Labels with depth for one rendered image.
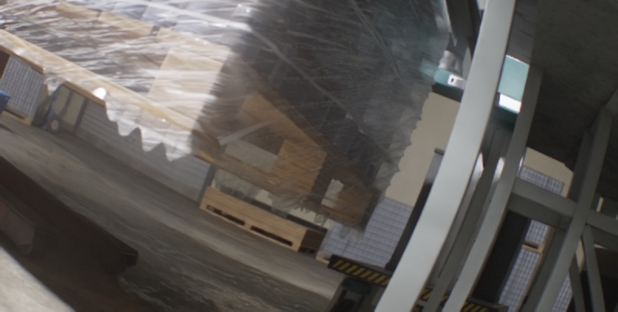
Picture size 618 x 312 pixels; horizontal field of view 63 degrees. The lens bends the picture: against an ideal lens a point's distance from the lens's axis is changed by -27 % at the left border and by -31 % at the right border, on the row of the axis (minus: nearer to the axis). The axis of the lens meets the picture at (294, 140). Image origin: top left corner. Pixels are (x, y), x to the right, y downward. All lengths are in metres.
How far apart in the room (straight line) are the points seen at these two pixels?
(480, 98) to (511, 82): 1.77
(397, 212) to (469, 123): 7.55
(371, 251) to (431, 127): 2.64
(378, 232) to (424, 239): 7.56
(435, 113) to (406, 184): 1.15
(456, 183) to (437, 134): 9.40
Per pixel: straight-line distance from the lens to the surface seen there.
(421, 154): 10.07
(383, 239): 8.24
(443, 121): 10.15
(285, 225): 8.59
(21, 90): 6.72
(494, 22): 0.76
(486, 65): 0.74
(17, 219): 1.45
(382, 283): 2.14
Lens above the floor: 0.39
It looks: 6 degrees up
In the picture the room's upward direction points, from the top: 23 degrees clockwise
